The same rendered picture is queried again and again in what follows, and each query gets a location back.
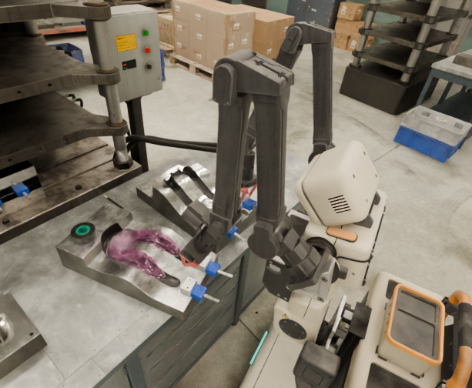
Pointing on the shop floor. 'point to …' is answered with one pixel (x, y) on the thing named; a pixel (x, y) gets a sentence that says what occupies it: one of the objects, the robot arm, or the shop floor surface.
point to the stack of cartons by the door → (349, 26)
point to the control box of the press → (133, 64)
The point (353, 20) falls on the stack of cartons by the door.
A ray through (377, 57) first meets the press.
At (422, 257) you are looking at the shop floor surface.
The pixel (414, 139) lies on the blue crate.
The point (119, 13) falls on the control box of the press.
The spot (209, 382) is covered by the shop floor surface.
